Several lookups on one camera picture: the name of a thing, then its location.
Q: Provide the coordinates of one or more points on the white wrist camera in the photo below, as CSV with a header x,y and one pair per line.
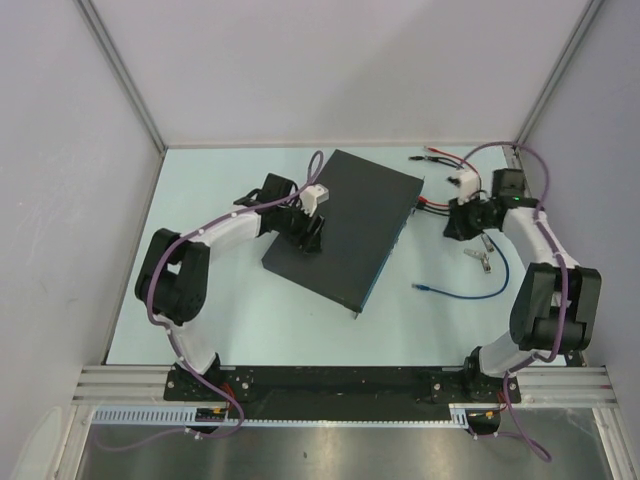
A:
x,y
468,184
311,197

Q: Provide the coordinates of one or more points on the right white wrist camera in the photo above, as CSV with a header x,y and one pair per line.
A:
x,y
468,184

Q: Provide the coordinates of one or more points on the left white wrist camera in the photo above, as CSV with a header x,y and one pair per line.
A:
x,y
311,197

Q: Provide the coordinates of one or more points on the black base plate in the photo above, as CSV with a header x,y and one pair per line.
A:
x,y
357,394

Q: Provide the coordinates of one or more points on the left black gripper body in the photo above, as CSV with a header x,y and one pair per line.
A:
x,y
291,222

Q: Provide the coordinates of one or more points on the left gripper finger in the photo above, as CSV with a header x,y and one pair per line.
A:
x,y
316,225
309,244

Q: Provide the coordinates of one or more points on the aluminium frame rail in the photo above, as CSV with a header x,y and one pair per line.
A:
x,y
542,387

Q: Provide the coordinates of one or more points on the grey slotted cable duct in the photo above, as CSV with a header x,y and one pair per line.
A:
x,y
183,416

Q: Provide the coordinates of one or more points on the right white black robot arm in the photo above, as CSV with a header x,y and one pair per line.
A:
x,y
555,308

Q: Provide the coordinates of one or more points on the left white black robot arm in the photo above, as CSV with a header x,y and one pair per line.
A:
x,y
173,279

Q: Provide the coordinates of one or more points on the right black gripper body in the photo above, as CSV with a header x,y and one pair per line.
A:
x,y
477,220

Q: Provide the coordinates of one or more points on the silver transceiver module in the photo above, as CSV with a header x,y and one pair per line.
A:
x,y
474,253
487,242
484,260

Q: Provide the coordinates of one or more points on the black network switch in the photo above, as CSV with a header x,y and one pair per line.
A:
x,y
368,206

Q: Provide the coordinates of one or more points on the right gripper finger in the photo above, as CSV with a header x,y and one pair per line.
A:
x,y
451,232
455,207

